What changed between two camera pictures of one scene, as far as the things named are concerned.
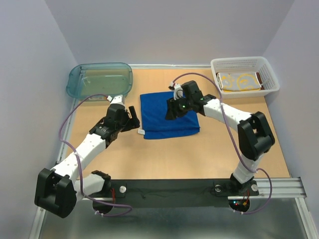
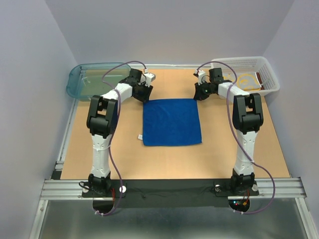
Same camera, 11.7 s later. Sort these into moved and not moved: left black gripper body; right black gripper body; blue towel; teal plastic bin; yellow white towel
Moved: right black gripper body; blue towel; left black gripper body
Not moved: yellow white towel; teal plastic bin
